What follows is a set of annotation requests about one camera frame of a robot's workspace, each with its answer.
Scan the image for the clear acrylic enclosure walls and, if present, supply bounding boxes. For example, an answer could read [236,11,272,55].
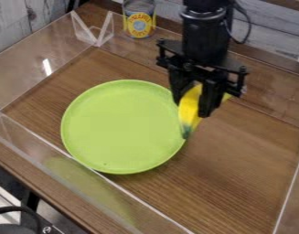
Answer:
[0,6,299,234]

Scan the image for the black metal table bracket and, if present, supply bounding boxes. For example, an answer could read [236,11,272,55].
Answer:
[21,190,64,234]

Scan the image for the yellow toy banana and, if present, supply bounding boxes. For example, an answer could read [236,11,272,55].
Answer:
[177,84,203,139]

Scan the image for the yellow labelled tin can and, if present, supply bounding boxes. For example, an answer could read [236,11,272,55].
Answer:
[121,0,156,39]

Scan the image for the green round plate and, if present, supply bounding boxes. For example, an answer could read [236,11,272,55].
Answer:
[60,80,184,175]

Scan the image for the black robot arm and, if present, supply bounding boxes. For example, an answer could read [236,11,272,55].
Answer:
[156,0,248,118]

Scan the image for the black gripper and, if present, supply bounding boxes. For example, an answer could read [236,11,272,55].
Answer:
[156,8,248,118]

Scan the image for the black cable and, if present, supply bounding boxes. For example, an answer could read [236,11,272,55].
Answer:
[0,206,42,234]

